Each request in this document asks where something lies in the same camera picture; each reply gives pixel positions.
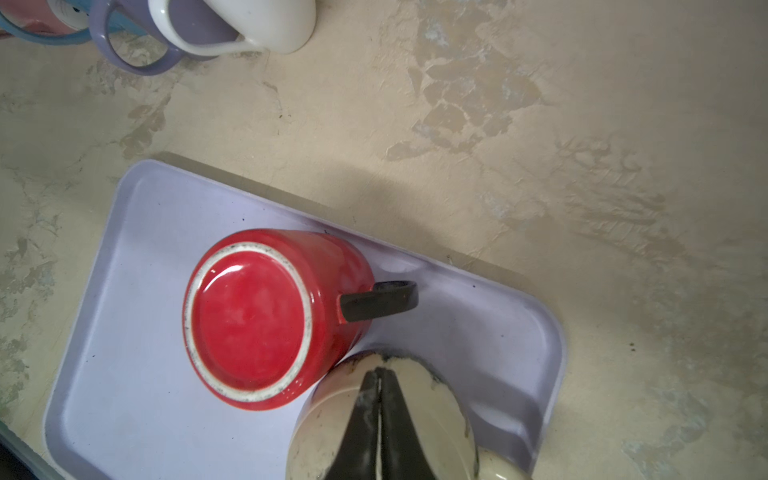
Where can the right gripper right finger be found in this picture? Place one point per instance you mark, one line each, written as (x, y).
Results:
(401, 454)

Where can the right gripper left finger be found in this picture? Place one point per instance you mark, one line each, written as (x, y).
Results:
(357, 455)

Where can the red mug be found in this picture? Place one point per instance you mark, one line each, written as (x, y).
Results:
(268, 312)

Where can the white mug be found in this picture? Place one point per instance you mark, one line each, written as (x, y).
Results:
(278, 26)

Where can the blue flowered mug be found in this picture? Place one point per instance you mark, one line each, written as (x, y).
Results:
(75, 14)

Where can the pink patterned mug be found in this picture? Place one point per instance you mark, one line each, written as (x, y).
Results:
(29, 16)

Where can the lavender plastic tray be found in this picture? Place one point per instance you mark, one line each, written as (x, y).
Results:
(127, 403)

